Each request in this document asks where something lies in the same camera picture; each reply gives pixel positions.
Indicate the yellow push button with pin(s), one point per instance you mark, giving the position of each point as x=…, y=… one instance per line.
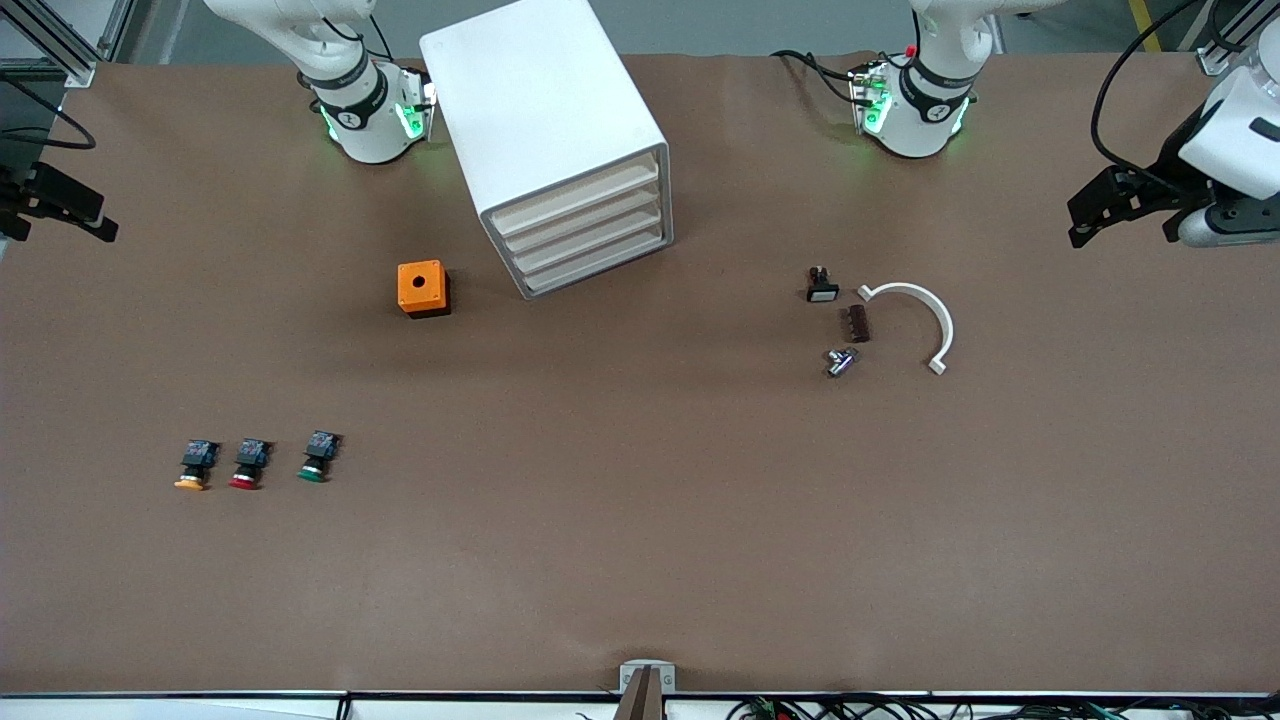
x=195, y=468

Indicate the green push button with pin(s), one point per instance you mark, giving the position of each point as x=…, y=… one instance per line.
x=318, y=458

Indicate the red push button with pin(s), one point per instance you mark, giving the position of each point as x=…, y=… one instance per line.
x=248, y=466

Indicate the white curved plastic bracket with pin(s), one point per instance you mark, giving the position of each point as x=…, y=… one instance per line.
x=940, y=315

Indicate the orange box with hole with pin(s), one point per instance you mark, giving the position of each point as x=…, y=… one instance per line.
x=420, y=285

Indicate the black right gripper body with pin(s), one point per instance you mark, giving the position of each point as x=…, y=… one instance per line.
x=20, y=192

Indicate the grey mount bracket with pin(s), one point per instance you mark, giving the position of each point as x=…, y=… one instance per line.
x=647, y=685

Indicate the black switch with white face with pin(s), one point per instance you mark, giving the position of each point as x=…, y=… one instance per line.
x=822, y=287

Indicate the brown terminal block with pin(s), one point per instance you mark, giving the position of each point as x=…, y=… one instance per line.
x=857, y=323

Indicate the silver key switch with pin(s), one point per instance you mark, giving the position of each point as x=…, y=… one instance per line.
x=840, y=361

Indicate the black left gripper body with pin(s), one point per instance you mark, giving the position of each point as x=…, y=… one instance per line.
x=1172, y=157

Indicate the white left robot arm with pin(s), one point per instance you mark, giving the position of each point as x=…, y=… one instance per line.
x=915, y=110

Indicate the aluminium frame profile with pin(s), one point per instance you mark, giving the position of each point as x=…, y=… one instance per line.
x=70, y=40
x=1228, y=40

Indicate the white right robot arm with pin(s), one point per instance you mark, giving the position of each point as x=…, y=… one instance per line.
x=365, y=110

